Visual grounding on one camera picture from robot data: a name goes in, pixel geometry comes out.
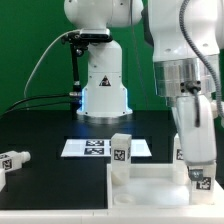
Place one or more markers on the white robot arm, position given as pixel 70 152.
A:
pixel 186 36

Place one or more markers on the white obstacle front bar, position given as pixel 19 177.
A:
pixel 159 216

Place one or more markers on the white obstacle bar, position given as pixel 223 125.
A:
pixel 159 216
pixel 2 179

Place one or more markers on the black camera stand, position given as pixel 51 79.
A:
pixel 75 60

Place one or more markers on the white obstacle left bar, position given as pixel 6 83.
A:
pixel 2 179

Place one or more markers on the white square table top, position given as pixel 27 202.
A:
pixel 152 185

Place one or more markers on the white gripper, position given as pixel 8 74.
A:
pixel 198 144

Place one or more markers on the paper sheet with markers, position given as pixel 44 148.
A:
pixel 101 148

